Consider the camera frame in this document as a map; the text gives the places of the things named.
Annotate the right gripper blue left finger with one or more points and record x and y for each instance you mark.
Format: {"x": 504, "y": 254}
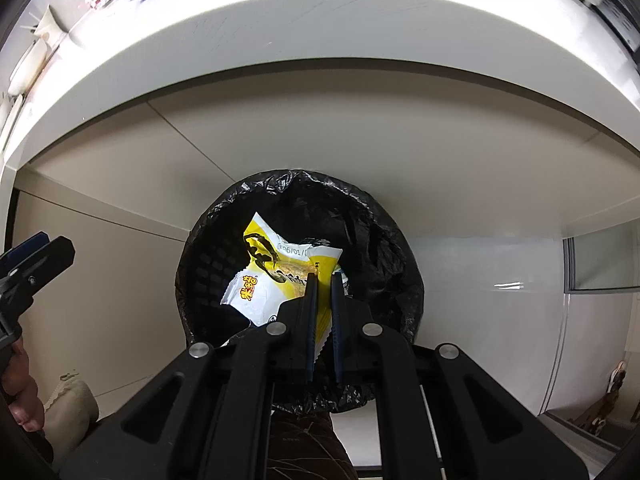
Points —
{"x": 310, "y": 322}

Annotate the yellow snack wrapper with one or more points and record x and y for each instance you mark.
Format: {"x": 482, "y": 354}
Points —
{"x": 278, "y": 272}

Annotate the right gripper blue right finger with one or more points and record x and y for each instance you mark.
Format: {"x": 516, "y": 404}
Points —
{"x": 337, "y": 304}

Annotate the white ceramic cup with sticks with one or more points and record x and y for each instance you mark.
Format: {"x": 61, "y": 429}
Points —
{"x": 47, "y": 29}

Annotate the person's left hand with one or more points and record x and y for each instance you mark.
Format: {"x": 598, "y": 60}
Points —
{"x": 17, "y": 382}

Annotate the black lined trash bin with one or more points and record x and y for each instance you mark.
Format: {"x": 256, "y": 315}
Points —
{"x": 304, "y": 207}

